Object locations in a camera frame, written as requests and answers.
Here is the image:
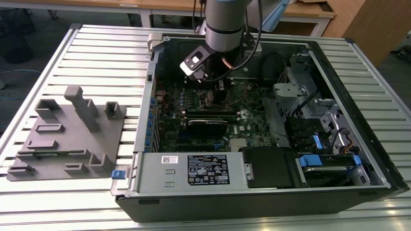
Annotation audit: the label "black graphics card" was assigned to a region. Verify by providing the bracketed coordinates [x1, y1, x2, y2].
[187, 119, 230, 140]

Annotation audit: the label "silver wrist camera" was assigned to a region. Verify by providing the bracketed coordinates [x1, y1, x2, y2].
[179, 44, 215, 82]

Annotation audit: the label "black drive cable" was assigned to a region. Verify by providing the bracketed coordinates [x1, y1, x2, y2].
[291, 85, 322, 118]

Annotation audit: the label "green RAM stick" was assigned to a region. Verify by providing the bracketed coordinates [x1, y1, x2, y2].
[187, 115, 242, 122]

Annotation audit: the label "grey case release latch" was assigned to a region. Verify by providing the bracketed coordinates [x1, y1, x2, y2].
[147, 33, 165, 52]

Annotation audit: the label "silver chipset heatsink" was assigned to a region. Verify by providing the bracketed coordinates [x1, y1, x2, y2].
[230, 138, 250, 148]

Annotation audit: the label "orange yellow power wires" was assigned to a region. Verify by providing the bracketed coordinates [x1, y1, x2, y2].
[342, 141, 358, 154]

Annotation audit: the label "wooden desk white legs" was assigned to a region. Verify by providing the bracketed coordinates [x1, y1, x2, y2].
[0, 0, 152, 27]
[140, 0, 338, 37]

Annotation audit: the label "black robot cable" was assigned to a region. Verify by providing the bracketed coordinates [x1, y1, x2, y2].
[206, 0, 266, 84]

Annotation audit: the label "silver metal bracket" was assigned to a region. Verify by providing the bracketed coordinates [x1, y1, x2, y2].
[272, 83, 307, 97]

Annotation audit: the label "blue floor cable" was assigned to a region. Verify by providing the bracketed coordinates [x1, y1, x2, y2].
[0, 68, 43, 101]

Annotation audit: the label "black PC case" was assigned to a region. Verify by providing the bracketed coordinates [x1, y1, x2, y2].
[111, 32, 411, 223]

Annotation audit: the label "wooden cabinet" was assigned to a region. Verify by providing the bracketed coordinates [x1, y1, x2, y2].
[323, 0, 411, 67]

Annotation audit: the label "hard disk in blue carrier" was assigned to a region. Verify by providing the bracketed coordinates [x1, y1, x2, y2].
[296, 155, 351, 188]

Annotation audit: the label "thick black loop cable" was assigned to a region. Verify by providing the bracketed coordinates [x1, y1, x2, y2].
[259, 51, 287, 84]

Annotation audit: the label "green motherboard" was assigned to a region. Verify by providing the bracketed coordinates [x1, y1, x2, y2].
[153, 76, 280, 154]

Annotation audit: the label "silver power supply unit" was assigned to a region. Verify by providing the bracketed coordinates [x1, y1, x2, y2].
[127, 151, 255, 193]

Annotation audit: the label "grey parts rack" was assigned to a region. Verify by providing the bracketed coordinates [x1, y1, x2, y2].
[5, 86, 128, 181]

